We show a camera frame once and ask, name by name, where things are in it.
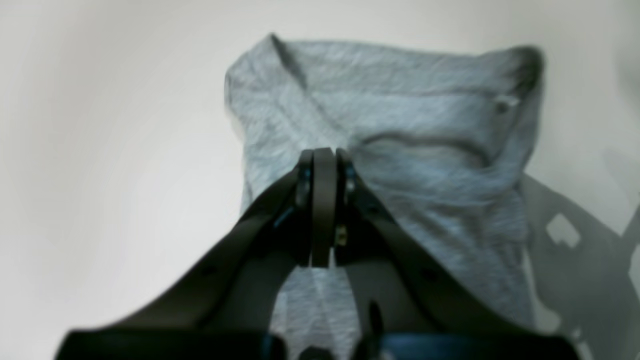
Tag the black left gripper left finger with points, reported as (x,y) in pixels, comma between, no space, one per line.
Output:
(221,308)

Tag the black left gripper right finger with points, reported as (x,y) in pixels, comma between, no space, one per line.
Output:
(414,308)

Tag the grey T-shirt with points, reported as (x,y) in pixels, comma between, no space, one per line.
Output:
(441,139)

